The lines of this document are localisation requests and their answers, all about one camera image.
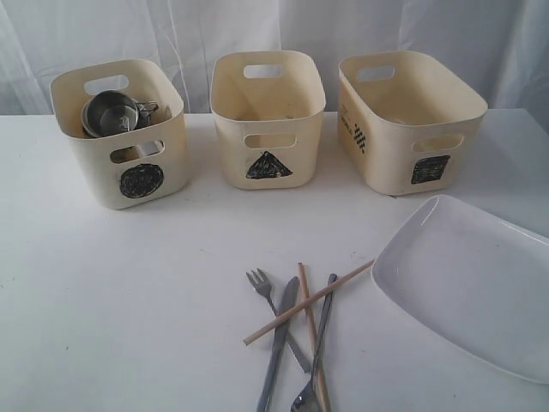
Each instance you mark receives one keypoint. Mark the wooden chopstick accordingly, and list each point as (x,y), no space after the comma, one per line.
(313,339)

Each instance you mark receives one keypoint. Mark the steel knife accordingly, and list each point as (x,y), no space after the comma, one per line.
(288,300)

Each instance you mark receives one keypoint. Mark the cream bin square mark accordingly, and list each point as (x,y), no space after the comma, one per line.
(405,120)

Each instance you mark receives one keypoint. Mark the cream bin triangle mark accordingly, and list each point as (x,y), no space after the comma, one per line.
(268,114)

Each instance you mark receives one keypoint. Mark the steel fork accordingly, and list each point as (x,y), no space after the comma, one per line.
(263,286)

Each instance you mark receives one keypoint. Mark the white square ceramic plate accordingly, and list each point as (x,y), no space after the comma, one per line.
(474,279)

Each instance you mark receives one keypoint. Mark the steel mug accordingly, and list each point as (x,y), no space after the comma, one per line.
(112,112)
(89,131)

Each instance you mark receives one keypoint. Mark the wooden chopstick crossing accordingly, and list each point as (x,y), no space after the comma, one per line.
(306,303)

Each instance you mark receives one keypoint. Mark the cream bin circle mark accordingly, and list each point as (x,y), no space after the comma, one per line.
(115,173)

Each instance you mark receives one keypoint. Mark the steel spoon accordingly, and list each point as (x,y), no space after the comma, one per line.
(314,397)

